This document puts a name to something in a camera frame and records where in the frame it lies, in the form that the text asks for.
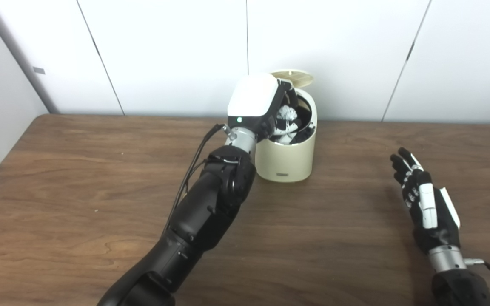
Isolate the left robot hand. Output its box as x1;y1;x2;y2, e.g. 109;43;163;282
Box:
227;74;303;145

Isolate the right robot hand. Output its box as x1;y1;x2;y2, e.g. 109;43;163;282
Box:
390;147;461;255

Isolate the white paper ball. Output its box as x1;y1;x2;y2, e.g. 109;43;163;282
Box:
276;105;298;124

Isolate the cream round bin lid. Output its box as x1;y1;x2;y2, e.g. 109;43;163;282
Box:
271;69;314;89

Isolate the cream-colored bin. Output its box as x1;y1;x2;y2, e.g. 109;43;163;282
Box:
254;87;317;183

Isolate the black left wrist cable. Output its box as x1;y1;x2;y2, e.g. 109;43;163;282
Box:
162;123;237;232

